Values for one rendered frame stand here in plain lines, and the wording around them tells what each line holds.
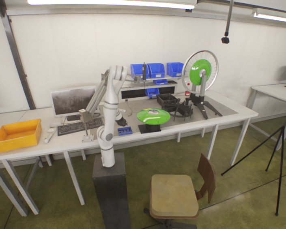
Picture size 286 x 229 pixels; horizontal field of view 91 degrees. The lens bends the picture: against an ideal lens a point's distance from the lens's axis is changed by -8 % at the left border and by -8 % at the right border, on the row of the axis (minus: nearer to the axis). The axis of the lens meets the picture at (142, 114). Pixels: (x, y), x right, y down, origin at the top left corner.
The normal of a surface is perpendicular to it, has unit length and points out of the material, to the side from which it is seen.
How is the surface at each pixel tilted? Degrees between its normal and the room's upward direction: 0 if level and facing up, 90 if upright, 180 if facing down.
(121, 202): 90
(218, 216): 0
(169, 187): 0
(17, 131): 86
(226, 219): 0
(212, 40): 90
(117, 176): 90
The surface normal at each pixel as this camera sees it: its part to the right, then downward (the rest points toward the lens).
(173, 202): 0.00, -0.89
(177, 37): 0.28, 0.44
